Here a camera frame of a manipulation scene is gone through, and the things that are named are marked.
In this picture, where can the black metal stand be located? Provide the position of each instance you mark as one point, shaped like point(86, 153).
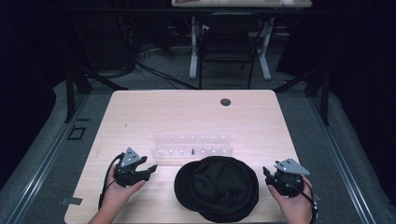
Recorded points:
point(81, 84)
point(311, 87)

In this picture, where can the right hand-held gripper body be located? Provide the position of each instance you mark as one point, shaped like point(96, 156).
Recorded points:
point(288, 179)

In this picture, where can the clear acrylic peg rack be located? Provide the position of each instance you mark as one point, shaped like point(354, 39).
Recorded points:
point(192, 146)

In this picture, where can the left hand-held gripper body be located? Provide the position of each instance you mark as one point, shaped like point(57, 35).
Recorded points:
point(128, 168)

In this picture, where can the black hat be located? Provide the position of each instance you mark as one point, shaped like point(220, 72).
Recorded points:
point(216, 188)

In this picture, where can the black chair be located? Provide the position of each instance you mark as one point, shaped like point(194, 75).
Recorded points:
point(226, 46)

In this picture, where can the person's right hand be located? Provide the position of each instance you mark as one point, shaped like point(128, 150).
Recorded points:
point(292, 203)

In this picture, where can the grey tape strip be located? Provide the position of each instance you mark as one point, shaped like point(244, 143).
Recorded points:
point(71, 201)
point(317, 197)

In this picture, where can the person's left hand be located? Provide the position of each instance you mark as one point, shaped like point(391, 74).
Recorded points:
point(120, 194)

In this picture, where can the white-legged desk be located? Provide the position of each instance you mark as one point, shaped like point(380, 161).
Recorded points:
point(230, 28)

